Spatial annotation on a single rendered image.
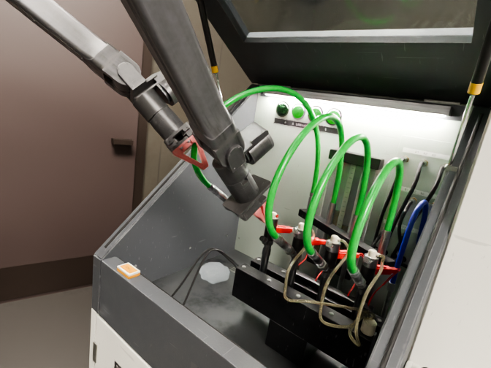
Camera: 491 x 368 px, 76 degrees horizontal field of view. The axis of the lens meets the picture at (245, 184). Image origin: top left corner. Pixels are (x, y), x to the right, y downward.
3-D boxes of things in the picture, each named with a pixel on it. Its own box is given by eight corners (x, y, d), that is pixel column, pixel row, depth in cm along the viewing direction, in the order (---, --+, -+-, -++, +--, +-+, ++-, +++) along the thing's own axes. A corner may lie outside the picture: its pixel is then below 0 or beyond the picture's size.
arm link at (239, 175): (204, 159, 63) (219, 168, 59) (229, 138, 64) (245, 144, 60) (220, 183, 67) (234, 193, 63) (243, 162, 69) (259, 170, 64)
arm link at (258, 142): (195, 131, 58) (226, 155, 53) (241, 94, 60) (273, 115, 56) (212, 167, 68) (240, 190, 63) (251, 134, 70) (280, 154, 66)
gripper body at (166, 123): (191, 133, 76) (170, 109, 74) (193, 128, 66) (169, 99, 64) (171, 151, 75) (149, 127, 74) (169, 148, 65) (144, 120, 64)
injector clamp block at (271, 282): (227, 318, 83) (235, 266, 79) (250, 303, 91) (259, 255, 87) (353, 405, 63) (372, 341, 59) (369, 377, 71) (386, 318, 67)
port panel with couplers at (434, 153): (369, 246, 87) (399, 134, 80) (372, 243, 90) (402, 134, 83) (421, 265, 80) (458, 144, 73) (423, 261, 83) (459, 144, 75)
